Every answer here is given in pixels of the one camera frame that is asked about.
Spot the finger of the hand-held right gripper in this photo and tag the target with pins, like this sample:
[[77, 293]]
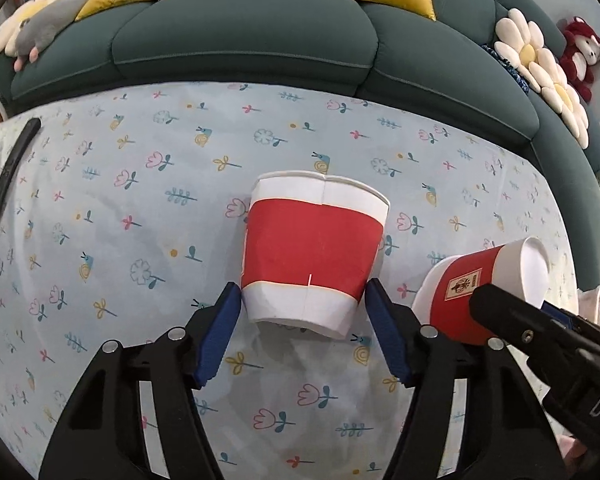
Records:
[[555, 310], [505, 312]]

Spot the red teddy bear plush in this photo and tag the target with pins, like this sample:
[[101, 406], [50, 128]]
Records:
[[582, 55]]

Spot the blue patterned cloth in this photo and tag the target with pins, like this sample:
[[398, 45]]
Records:
[[505, 67]]

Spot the white daisy cushion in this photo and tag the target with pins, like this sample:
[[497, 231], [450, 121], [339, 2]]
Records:
[[565, 95], [522, 45], [25, 15]]

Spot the red paper cup with emblem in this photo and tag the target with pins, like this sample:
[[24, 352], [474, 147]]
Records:
[[445, 315]]

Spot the grey plush toy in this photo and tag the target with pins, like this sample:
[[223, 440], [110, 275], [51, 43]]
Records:
[[45, 30]]

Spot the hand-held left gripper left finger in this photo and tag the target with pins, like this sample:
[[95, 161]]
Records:
[[220, 335]]

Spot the crushed red white paper cup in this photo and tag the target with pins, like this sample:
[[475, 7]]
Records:
[[310, 255]]

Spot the black remote control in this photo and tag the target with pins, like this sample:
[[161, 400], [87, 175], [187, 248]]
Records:
[[12, 170]]

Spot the person's right hand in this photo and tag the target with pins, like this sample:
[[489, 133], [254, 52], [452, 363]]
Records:
[[572, 455]]

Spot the floral patterned tablecloth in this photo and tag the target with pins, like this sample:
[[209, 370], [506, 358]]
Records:
[[130, 240]]

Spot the teal sofa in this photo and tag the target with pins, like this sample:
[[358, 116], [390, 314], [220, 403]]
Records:
[[230, 45]]

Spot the white plastic bag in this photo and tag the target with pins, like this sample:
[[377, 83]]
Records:
[[597, 305]]

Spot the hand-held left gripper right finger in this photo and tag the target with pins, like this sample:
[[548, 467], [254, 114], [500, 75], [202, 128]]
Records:
[[387, 335]]

